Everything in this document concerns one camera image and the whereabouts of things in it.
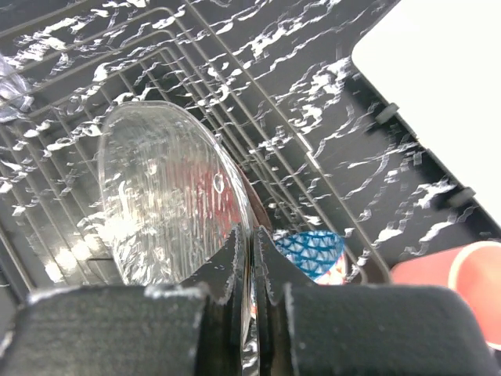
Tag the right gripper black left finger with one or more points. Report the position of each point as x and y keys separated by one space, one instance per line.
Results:
x=196 y=327

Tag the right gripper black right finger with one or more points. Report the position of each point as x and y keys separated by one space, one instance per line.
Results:
x=360 y=329

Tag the clear glass bowl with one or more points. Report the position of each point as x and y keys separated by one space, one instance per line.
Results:
x=171 y=195

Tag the blue geometric patterned bowl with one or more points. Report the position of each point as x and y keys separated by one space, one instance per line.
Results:
x=319 y=254

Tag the red floral plate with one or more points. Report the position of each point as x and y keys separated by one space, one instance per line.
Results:
x=259 y=213

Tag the clear faceted glass tumbler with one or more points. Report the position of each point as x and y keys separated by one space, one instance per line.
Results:
x=15 y=93

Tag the black wire dish rack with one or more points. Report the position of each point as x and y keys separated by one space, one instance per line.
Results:
x=81 y=62

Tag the white dry-erase board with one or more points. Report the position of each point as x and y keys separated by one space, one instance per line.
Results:
x=438 y=62

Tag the pink plastic cup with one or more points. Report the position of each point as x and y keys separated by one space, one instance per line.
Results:
x=472 y=271

